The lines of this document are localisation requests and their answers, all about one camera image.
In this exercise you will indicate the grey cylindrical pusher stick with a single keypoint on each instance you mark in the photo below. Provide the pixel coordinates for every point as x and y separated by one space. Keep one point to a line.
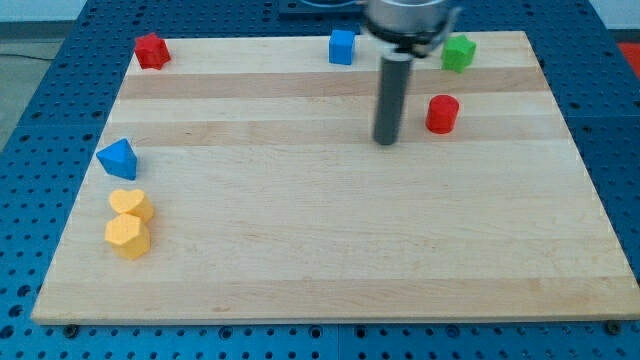
395 69

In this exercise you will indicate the blue triangle block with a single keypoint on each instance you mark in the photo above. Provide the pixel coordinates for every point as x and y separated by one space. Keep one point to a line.
118 159

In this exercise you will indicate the yellow heart block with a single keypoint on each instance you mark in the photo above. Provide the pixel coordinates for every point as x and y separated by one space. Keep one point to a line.
133 202

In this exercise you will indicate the blue cube block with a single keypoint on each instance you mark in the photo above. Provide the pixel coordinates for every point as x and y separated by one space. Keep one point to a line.
341 47

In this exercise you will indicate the red cylinder block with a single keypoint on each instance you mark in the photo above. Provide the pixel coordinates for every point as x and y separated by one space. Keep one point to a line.
442 113

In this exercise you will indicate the green star block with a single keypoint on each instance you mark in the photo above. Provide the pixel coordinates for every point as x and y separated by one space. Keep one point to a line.
458 53

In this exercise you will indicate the wooden board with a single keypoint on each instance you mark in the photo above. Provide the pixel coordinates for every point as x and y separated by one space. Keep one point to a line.
273 204

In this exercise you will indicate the red star block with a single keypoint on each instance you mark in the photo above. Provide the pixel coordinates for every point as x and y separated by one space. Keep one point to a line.
151 51

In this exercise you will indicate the yellow hexagon block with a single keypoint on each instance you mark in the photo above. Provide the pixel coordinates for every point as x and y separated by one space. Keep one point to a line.
128 236

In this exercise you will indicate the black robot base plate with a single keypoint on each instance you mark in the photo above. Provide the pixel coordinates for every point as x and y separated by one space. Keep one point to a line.
294 9

